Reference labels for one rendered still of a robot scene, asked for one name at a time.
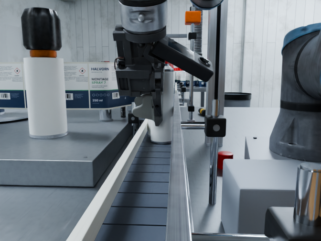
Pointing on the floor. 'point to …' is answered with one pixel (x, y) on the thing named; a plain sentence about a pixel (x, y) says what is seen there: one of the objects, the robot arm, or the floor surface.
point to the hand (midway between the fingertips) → (160, 120)
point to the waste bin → (237, 99)
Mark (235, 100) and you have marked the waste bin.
